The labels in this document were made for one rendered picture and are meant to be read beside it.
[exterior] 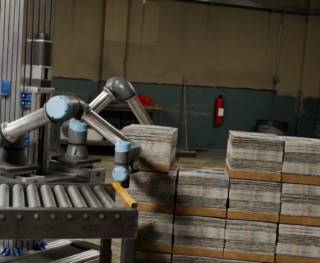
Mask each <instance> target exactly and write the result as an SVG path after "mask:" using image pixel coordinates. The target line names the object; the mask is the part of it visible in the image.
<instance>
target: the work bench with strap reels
mask: <svg viewBox="0 0 320 263"><path fill-rule="evenodd" d="M137 97H138V99H139V101H140V102H141V104H142V106H143V107H144V109H145V110H146V112H150V119H151V120H152V122H153V113H159V117H158V126H162V115H163V110H165V108H164V107H154V106H153V105H151V100H152V98H151V97H150V96H142V94H137ZM103 110H115V111H132V109H131V108H130V106H129V104H128V103H127V101H125V104H124V103H120V104H108V105H107V106H106V107H104V108H103ZM61 128H62V126H61V121H60V122H58V123H55V129H54V148H53V150H52V151H56V155H55V156H60V155H59V150H60V144H68V138H67V137H65V136H64V134H63V133H62V130H61ZM117 130H118V131H120V132H121V133H122V132H123V131H122V130H123V129H117ZM87 145H100V146H113V144H111V143H110V142H109V141H108V140H106V139H105V138H103V137H102V136H101V135H100V134H99V133H97V132H96V131H95V130H93V129H92V128H88V133H87Z"/></svg>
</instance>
